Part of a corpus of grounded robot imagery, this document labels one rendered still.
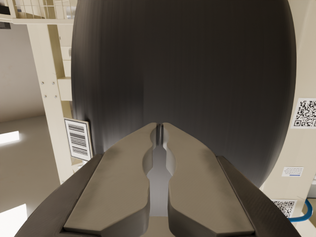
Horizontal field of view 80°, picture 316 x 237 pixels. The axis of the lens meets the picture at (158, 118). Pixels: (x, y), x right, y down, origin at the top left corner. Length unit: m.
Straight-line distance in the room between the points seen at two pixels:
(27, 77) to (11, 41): 1.21
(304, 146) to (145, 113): 0.46
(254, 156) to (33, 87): 8.34
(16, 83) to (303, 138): 8.29
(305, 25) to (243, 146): 0.32
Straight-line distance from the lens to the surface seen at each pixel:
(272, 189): 0.64
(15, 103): 8.55
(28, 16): 1.03
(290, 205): 0.70
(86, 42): 0.26
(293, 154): 0.59
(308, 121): 0.57
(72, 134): 0.28
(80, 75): 0.26
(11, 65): 8.35
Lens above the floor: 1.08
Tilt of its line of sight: 21 degrees up
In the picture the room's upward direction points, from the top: 179 degrees counter-clockwise
